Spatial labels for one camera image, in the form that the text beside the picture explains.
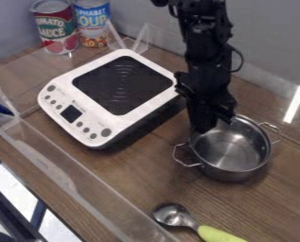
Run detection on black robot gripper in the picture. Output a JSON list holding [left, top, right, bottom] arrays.
[[174, 53, 237, 133]]

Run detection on silver metal pot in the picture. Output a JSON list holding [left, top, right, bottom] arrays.
[[173, 114, 281, 182]]

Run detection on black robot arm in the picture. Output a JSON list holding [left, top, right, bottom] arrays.
[[150, 0, 242, 133]]

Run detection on white and black stove top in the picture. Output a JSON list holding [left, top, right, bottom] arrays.
[[36, 49, 177, 149]]

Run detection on clear acrylic barrier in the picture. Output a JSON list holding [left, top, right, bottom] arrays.
[[0, 18, 300, 242]]

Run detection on alphabet soup can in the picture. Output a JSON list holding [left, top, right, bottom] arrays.
[[74, 0, 110, 48]]

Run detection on tomato sauce can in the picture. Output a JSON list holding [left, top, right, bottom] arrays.
[[30, 0, 79, 55]]

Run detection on spoon with green handle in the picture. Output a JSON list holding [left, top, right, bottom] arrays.
[[153, 203, 248, 242]]

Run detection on blue chair frame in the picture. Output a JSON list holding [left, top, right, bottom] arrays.
[[0, 97, 50, 242]]

